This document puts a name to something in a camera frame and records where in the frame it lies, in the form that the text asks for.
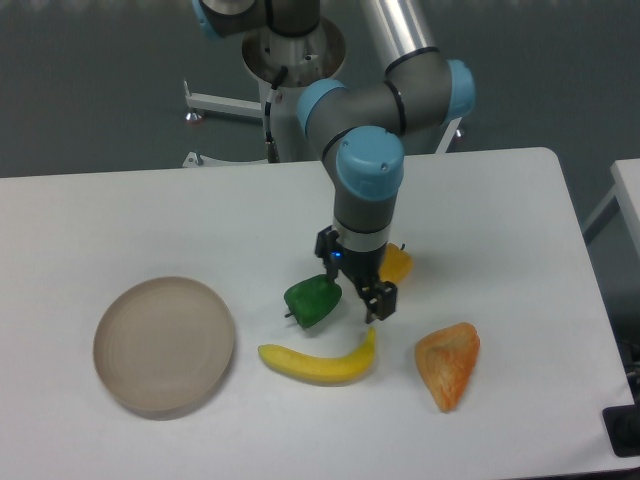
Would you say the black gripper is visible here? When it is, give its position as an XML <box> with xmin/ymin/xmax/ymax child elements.
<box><xmin>315</xmin><ymin>227</ymin><xmax>398</xmax><ymax>323</ymax></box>

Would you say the green toy bell pepper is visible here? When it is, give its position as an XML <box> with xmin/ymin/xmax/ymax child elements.
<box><xmin>283</xmin><ymin>274</ymin><xmax>342</xmax><ymax>329</ymax></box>

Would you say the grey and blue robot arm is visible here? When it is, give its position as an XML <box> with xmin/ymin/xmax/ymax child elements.
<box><xmin>184</xmin><ymin>1</ymin><xmax>476</xmax><ymax>321</ymax></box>

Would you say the yellow toy bell pepper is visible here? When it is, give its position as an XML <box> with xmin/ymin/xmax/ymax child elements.
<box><xmin>379</xmin><ymin>243</ymin><xmax>414</xmax><ymax>285</ymax></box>

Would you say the yellow toy banana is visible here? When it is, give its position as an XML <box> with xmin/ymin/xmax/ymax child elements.
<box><xmin>257</xmin><ymin>327</ymin><xmax>377</xmax><ymax>384</ymax></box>

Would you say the orange toy sandwich triangle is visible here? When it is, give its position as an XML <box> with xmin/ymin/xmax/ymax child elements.
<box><xmin>414</xmin><ymin>322</ymin><xmax>480</xmax><ymax>413</ymax></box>

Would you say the beige round plate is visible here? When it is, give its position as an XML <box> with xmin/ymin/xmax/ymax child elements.
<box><xmin>93</xmin><ymin>276</ymin><xmax>236</xmax><ymax>420</ymax></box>

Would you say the white side table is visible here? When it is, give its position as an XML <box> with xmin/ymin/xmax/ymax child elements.
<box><xmin>581</xmin><ymin>158</ymin><xmax>639</xmax><ymax>251</ymax></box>

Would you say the black device at table edge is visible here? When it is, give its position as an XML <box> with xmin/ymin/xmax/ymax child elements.
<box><xmin>602</xmin><ymin>405</ymin><xmax>639</xmax><ymax>458</ymax></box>

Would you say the black cable on pedestal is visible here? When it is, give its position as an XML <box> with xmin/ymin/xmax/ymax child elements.
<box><xmin>263</xmin><ymin>67</ymin><xmax>290</xmax><ymax>164</ymax></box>

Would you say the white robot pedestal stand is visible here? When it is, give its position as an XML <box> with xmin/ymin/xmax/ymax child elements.
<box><xmin>184</xmin><ymin>18</ymin><xmax>476</xmax><ymax>163</ymax></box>

